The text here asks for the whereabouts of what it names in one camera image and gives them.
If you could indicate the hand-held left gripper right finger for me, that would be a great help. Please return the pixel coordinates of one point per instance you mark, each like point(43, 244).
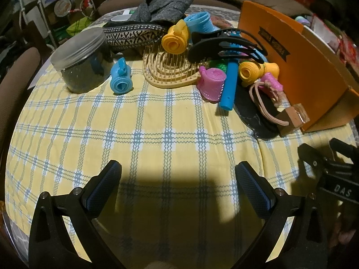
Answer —
point(252, 190)

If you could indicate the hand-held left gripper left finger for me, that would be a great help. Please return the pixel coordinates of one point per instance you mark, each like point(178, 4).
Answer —
point(105, 185)

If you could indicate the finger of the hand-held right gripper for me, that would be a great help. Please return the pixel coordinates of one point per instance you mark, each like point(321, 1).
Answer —
point(312, 158)
point(343, 152)

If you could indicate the orange cardboard box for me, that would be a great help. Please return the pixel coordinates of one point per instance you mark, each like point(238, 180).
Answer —
point(297, 70)

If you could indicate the clear jar with metal lid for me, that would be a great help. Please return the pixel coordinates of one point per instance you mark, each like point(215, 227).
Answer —
point(84, 70)

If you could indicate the black hair claw clip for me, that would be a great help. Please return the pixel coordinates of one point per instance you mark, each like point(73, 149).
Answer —
point(207, 49)

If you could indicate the yellow hair roller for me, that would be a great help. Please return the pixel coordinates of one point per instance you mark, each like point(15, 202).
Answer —
point(251, 71)
point(174, 40)
point(272, 69)

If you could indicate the light blue hair roller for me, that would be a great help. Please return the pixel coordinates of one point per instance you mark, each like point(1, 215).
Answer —
point(202, 23)

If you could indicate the pink hair roller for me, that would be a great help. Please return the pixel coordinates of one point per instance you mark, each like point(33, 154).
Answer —
point(269, 81)
point(211, 85)

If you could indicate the red snack packages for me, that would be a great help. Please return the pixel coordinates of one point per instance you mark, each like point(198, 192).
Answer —
point(336, 39)

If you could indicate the wooden hair brush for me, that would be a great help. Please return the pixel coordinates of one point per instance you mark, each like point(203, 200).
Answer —
point(168, 74)

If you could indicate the green hair roller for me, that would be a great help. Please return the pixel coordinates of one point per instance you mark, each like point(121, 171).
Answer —
point(220, 66)

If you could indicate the brown chair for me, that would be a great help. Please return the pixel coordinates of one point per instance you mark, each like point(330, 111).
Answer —
point(16, 84)

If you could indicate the green bag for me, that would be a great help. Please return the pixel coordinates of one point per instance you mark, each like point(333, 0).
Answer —
point(77, 25)

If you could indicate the round tin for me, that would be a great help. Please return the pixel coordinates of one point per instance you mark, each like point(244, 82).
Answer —
point(63, 5)

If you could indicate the grey knit cloth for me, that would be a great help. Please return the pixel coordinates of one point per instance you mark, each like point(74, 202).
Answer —
point(165, 7)

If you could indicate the white metal stand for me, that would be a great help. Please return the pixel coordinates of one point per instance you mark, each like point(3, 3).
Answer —
point(23, 8)

